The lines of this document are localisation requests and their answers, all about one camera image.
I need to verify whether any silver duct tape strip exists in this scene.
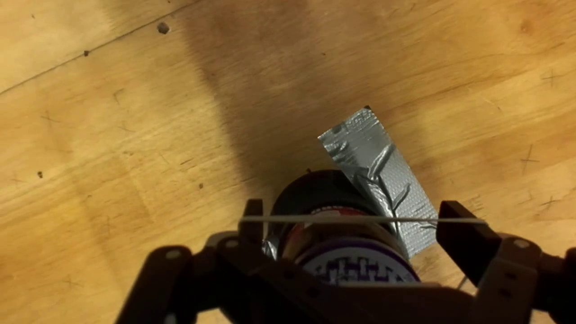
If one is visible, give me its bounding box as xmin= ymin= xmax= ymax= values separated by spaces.
xmin=272 ymin=106 xmax=438 ymax=258

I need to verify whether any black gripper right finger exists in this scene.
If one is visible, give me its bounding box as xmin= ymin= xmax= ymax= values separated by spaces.
xmin=436 ymin=200 xmax=503 ymax=285

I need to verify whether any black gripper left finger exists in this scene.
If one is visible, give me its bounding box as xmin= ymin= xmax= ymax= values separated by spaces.
xmin=238 ymin=198 xmax=263 ymax=245

